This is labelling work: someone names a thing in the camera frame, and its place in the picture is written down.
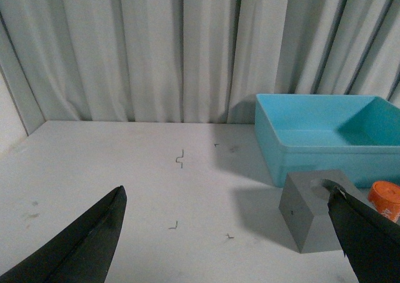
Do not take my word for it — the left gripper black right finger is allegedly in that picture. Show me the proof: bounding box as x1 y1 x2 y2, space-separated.
327 184 399 282

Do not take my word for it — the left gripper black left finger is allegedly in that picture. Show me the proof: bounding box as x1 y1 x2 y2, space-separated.
1 186 127 282

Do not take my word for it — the orange cylinder part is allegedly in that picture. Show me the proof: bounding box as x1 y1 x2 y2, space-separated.
367 181 399 222

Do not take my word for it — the gray cube with round hole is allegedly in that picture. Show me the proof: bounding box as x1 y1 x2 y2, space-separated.
279 169 373 254

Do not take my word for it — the light blue plastic box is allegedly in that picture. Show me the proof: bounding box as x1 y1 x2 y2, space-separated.
255 94 399 188

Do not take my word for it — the white pleated curtain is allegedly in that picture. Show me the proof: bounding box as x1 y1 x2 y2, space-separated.
1 0 399 134

